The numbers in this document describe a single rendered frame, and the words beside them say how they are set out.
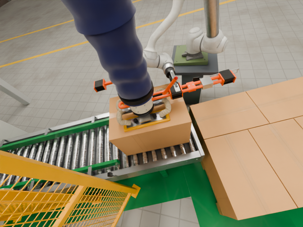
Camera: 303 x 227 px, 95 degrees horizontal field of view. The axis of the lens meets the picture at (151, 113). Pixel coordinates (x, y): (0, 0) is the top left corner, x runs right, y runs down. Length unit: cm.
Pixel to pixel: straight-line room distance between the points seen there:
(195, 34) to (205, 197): 166
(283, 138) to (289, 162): 20
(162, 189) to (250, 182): 91
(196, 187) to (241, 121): 86
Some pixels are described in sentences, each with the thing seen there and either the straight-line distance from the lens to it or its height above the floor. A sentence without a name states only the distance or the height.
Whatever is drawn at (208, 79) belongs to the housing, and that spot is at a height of 109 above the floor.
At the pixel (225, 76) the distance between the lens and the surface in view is 106.
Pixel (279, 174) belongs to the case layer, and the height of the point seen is 54.
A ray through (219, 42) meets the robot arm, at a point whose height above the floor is 102.
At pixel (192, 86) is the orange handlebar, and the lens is 98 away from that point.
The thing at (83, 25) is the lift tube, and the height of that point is 163.
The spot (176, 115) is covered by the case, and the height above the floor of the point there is 95.
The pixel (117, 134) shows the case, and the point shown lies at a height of 95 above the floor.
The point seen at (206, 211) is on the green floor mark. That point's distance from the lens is 183.
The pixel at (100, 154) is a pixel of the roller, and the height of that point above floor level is 54.
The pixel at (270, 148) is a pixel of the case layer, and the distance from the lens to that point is 152.
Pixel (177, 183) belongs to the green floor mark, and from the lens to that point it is 182.
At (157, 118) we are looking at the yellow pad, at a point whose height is 97.
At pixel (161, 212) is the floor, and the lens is 183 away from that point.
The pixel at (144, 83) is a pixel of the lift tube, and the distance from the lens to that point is 77.
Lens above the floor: 181
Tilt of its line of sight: 56 degrees down
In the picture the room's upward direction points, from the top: 20 degrees counter-clockwise
